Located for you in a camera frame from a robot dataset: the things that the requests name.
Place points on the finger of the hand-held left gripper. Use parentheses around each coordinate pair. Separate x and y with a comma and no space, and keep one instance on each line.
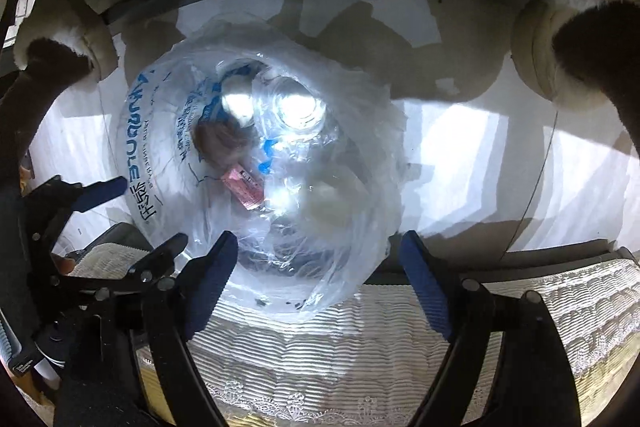
(160,257)
(102,194)

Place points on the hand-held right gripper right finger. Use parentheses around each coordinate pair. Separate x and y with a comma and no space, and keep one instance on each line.
(425,287)

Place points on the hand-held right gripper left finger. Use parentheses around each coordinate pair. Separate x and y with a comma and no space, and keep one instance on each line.
(215,277)

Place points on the clear plastic bag blue print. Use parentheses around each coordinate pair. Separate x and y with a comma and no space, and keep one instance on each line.
(150,147)

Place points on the pink drink carton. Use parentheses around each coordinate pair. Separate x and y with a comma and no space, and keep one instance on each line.
(245,188)

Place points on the brown wrapper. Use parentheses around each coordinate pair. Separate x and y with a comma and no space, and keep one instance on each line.
(220,142)

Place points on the clear plastic jar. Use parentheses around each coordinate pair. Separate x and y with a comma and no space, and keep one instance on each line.
(295,107)

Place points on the person's left leg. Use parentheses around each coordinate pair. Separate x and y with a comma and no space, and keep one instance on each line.
(45,62)

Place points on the person's leg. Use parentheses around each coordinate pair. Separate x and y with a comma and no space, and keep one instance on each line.
(600,37)
(45,62)

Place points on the cream fluffy slipper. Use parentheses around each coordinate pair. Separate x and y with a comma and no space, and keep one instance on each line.
(90,37)
(535,52)

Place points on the person's right leg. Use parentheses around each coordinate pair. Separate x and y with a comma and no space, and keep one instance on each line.
(600,37)

